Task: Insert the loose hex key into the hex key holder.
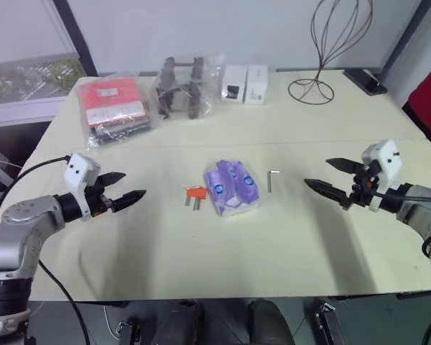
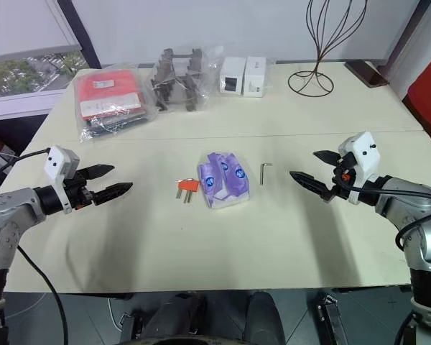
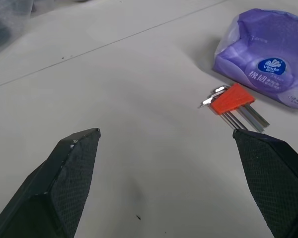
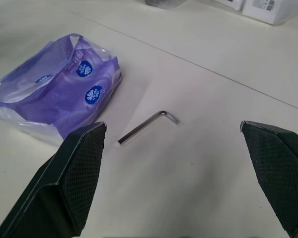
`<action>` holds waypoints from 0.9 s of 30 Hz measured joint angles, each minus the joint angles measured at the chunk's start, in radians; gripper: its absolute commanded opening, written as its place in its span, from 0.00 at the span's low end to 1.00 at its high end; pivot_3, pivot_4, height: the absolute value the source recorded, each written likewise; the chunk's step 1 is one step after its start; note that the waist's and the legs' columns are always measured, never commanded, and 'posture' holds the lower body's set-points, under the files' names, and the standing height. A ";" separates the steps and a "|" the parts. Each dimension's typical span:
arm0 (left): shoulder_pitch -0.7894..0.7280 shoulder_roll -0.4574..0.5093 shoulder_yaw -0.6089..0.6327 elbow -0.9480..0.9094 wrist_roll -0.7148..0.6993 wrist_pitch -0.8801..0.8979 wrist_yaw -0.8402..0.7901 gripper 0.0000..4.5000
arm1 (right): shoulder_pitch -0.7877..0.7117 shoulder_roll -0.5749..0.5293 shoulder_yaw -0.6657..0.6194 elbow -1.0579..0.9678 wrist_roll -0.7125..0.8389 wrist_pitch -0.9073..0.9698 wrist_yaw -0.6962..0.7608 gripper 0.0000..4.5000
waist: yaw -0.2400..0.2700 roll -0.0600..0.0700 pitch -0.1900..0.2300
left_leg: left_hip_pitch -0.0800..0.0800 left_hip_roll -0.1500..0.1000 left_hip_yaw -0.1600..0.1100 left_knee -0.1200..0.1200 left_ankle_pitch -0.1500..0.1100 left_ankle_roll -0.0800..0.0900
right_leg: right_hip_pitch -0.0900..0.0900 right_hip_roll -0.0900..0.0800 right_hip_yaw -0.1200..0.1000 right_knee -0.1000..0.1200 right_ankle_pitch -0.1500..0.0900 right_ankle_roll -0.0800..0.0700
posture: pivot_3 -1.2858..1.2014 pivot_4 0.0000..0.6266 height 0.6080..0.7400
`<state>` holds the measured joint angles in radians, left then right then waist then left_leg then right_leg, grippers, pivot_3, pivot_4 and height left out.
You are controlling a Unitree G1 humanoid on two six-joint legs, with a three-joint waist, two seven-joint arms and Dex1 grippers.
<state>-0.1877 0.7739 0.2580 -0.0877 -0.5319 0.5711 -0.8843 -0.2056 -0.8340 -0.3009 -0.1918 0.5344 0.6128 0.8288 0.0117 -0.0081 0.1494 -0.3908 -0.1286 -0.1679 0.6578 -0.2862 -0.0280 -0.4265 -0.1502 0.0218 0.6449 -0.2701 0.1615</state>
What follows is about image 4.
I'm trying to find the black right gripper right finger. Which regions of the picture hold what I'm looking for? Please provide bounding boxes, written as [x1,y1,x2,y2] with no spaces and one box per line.
[239,120,298,238]

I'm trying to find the white cardboard box with barcode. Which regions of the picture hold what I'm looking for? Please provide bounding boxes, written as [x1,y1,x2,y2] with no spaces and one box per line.
[241,0,298,26]

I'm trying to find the dark grey object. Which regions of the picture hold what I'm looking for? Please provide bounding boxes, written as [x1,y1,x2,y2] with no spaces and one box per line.
[145,0,185,7]

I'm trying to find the silver hex key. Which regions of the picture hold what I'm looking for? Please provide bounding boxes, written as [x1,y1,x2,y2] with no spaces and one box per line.
[117,111,181,147]

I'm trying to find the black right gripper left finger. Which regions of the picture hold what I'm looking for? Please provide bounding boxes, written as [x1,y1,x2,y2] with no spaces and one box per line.
[0,121,107,238]

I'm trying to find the purple tissue pack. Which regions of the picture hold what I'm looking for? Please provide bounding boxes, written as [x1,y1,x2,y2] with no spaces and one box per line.
[0,33,123,147]

